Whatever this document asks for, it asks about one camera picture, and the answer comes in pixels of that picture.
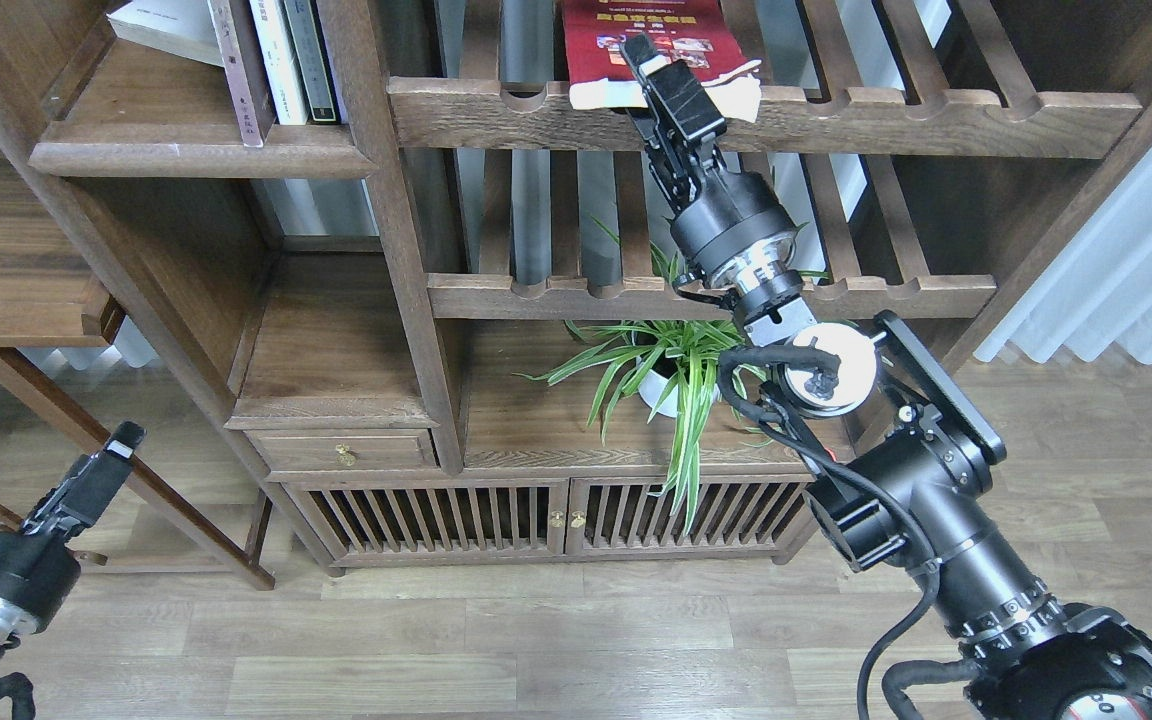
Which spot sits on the maroon book white characters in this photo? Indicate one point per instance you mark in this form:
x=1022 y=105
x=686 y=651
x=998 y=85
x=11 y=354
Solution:
x=241 y=59

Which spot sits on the dark wooden bookshelf cabinet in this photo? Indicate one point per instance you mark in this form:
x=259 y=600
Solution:
x=377 y=285

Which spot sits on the green spider plant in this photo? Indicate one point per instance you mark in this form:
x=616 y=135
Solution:
x=625 y=351

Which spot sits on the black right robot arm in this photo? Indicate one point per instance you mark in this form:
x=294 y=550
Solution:
x=899 y=455

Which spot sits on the wooden side table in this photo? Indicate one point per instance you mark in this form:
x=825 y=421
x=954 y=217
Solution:
x=50 y=298

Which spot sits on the yellow-green book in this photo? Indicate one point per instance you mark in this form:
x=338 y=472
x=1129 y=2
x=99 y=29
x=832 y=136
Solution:
x=180 y=28

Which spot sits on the brass cabinet door knobs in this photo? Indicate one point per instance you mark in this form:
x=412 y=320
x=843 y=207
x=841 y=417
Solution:
x=560 y=519

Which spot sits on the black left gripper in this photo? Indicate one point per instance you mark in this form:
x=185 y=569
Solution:
x=36 y=569

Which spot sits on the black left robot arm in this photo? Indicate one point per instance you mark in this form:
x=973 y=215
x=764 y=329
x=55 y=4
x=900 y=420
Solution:
x=16 y=686

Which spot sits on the brass drawer knob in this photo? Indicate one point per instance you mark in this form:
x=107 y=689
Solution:
x=345 y=456

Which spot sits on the white plant pot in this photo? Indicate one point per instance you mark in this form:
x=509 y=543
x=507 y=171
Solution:
x=664 y=393

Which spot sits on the dark green upright book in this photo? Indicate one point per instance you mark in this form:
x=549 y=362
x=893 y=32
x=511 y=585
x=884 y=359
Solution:
x=306 y=29

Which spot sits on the white upright book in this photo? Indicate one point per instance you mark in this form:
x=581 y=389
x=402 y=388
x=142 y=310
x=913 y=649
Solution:
x=279 y=57

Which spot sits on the white curtain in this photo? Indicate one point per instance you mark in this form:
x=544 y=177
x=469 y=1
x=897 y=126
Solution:
x=1097 y=293

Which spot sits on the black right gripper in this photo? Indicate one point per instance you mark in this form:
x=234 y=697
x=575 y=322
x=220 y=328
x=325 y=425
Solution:
x=732 y=230

